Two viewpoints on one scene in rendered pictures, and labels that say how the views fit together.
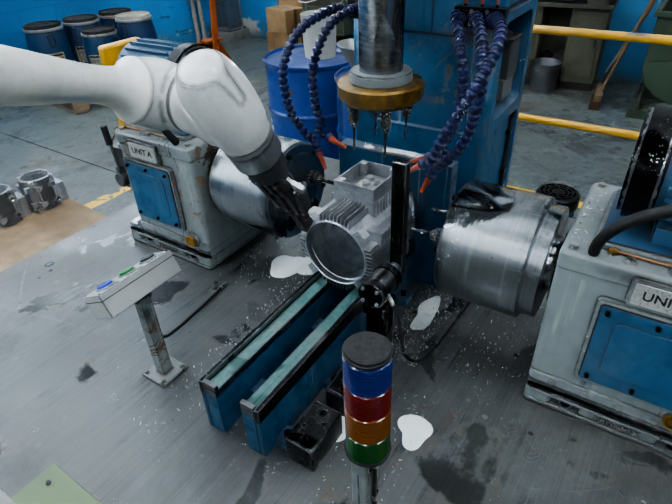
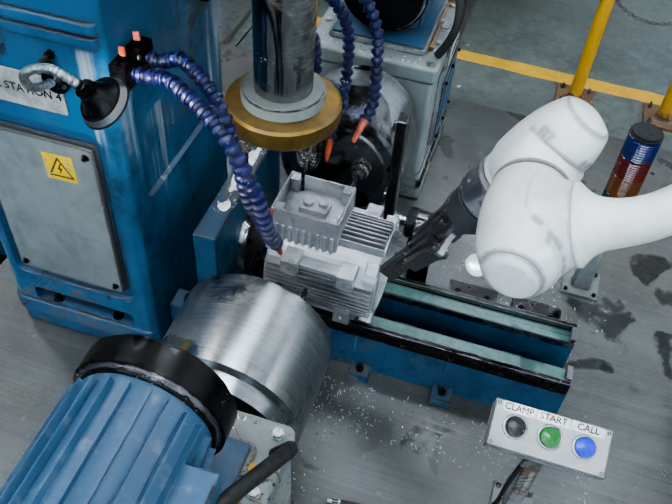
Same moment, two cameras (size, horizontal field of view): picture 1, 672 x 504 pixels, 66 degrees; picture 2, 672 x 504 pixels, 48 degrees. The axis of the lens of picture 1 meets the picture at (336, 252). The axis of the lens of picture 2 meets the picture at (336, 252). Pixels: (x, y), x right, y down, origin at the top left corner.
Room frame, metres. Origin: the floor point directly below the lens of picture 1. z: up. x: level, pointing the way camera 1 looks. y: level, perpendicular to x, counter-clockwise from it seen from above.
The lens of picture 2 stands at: (1.31, 0.83, 2.03)
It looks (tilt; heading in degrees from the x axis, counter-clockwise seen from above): 47 degrees down; 250
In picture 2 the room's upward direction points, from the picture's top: 5 degrees clockwise
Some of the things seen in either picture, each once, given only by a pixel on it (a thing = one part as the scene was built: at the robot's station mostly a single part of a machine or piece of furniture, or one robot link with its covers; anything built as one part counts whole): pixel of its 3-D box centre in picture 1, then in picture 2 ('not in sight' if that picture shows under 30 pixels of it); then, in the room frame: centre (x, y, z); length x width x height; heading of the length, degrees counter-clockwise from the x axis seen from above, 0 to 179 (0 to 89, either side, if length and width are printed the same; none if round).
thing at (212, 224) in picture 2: (400, 208); (225, 242); (1.17, -0.17, 0.97); 0.30 x 0.11 x 0.34; 56
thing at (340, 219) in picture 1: (358, 232); (332, 255); (1.00, -0.05, 1.02); 0.20 x 0.19 x 0.19; 145
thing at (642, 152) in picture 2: (367, 365); (641, 144); (0.43, -0.03, 1.19); 0.06 x 0.06 x 0.04
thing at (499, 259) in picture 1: (513, 251); (355, 131); (0.86, -0.36, 1.04); 0.41 x 0.25 x 0.25; 56
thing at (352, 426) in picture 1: (367, 414); (625, 181); (0.43, -0.03, 1.10); 0.06 x 0.06 x 0.04
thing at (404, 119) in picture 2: (398, 221); (396, 174); (0.86, -0.13, 1.12); 0.04 x 0.03 x 0.26; 146
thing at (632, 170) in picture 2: (367, 391); (633, 163); (0.43, -0.03, 1.14); 0.06 x 0.06 x 0.04
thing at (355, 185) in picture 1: (367, 188); (313, 212); (1.03, -0.08, 1.11); 0.12 x 0.11 x 0.07; 145
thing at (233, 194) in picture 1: (254, 179); (226, 397); (1.24, 0.21, 1.04); 0.37 x 0.25 x 0.25; 56
